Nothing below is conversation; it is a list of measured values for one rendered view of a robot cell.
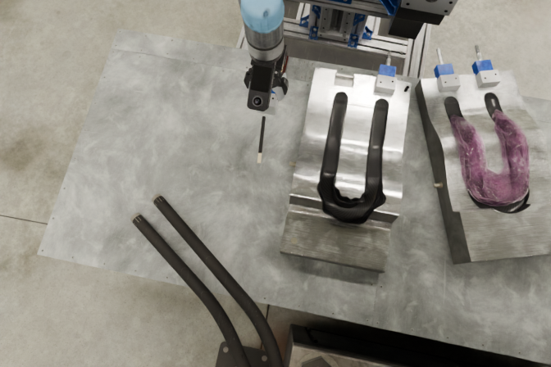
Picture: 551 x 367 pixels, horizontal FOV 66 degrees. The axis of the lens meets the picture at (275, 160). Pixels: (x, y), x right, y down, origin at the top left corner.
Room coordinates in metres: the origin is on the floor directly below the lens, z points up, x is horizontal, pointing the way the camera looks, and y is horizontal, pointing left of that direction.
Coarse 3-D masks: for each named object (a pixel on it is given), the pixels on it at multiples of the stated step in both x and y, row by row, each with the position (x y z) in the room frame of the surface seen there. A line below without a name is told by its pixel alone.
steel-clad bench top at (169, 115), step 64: (128, 64) 0.68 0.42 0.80; (192, 64) 0.67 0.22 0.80; (320, 64) 0.63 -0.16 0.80; (128, 128) 0.48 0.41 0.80; (192, 128) 0.46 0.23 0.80; (256, 128) 0.45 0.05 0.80; (64, 192) 0.30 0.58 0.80; (128, 192) 0.29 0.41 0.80; (192, 192) 0.28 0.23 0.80; (256, 192) 0.26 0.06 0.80; (64, 256) 0.13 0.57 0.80; (128, 256) 0.12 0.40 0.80; (192, 256) 0.10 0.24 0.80; (256, 256) 0.09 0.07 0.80; (448, 256) 0.05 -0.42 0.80; (384, 320) -0.09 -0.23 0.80; (448, 320) -0.10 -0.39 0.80; (512, 320) -0.11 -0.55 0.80
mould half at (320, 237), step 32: (320, 96) 0.49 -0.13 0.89; (352, 96) 0.48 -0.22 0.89; (384, 96) 0.47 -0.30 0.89; (320, 128) 0.40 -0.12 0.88; (352, 128) 0.39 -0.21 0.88; (320, 160) 0.30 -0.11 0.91; (352, 160) 0.30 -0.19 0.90; (384, 160) 0.29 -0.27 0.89; (352, 192) 0.21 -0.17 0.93; (384, 192) 0.20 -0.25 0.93; (288, 224) 0.16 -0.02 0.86; (320, 224) 0.15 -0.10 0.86; (352, 224) 0.14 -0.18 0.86; (384, 224) 0.14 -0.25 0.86; (320, 256) 0.07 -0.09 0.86; (352, 256) 0.07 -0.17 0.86; (384, 256) 0.06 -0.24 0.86
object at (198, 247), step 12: (156, 204) 0.24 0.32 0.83; (168, 204) 0.24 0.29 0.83; (168, 216) 0.20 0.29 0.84; (180, 228) 0.17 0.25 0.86; (192, 240) 0.14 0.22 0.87; (204, 252) 0.10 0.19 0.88; (216, 264) 0.07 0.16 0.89; (216, 276) 0.04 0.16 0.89; (228, 276) 0.04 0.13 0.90; (228, 288) 0.01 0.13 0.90; (240, 288) 0.01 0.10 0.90; (240, 300) -0.01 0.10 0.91
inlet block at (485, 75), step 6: (480, 54) 0.59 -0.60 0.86; (480, 60) 0.57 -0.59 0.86; (486, 60) 0.56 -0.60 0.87; (474, 66) 0.55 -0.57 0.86; (480, 66) 0.55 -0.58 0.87; (486, 66) 0.54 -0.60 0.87; (492, 66) 0.54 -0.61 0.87; (474, 72) 0.54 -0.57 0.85; (480, 72) 0.52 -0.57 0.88; (486, 72) 0.52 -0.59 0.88; (492, 72) 0.52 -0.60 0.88; (498, 72) 0.52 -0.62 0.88; (480, 78) 0.51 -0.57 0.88; (486, 78) 0.50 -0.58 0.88; (492, 78) 0.50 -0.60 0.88; (498, 78) 0.50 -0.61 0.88; (480, 84) 0.49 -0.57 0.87; (486, 84) 0.49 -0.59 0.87; (492, 84) 0.49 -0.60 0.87
